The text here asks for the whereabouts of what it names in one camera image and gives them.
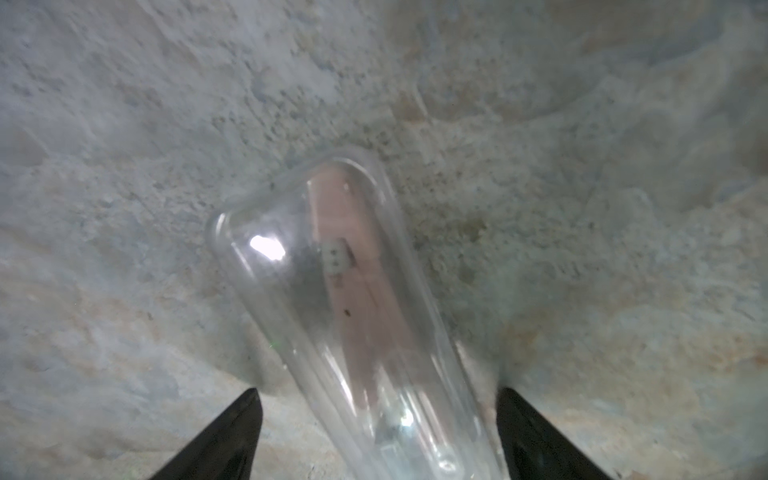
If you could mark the clear case pink compass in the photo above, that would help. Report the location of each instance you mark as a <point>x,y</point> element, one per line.
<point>323,263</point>

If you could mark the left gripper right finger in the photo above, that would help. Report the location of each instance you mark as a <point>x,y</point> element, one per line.
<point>533,448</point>

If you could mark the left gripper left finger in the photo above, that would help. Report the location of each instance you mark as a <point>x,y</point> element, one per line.
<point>225,449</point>

